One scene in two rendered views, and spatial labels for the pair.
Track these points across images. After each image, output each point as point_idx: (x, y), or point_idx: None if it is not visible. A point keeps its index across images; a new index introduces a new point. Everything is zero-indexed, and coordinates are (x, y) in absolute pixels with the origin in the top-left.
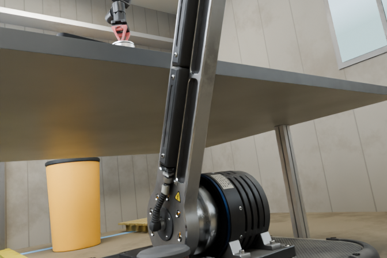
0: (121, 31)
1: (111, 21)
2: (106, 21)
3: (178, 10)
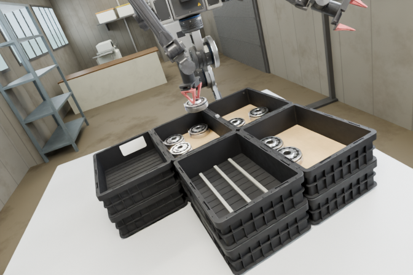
0: (188, 88)
1: (199, 76)
2: (194, 70)
3: (220, 97)
